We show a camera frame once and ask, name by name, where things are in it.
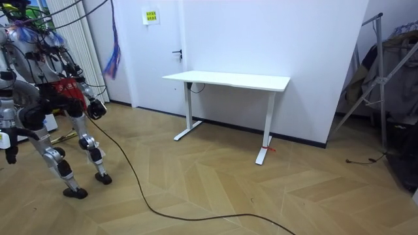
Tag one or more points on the black case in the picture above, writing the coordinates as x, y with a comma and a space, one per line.
405, 156

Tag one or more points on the white desk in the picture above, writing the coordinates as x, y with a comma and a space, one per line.
228, 79

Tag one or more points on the hanging clothes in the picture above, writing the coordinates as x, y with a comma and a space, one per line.
405, 81

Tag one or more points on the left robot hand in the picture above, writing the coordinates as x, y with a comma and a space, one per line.
11, 153

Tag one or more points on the metal clothes rack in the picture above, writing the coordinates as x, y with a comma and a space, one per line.
380, 65

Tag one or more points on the red tape strip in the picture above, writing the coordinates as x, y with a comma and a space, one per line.
268, 149

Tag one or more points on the white door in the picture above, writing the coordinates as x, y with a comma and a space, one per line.
153, 72

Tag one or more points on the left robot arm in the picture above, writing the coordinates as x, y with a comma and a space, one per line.
6, 114

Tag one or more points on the robot legs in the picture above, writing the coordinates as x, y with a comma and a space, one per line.
49, 153

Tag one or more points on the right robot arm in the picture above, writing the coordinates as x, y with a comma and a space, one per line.
85, 89

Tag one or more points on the white ribbed curtain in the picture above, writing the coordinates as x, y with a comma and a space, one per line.
81, 49

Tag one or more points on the white box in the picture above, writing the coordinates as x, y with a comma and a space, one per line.
51, 123

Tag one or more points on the red bag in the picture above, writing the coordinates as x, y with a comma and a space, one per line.
70, 88

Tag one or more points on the robot body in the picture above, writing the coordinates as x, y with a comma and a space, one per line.
32, 62

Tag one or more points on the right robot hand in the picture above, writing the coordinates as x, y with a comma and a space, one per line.
96, 109

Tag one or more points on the yellow door sign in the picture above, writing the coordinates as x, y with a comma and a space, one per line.
151, 15

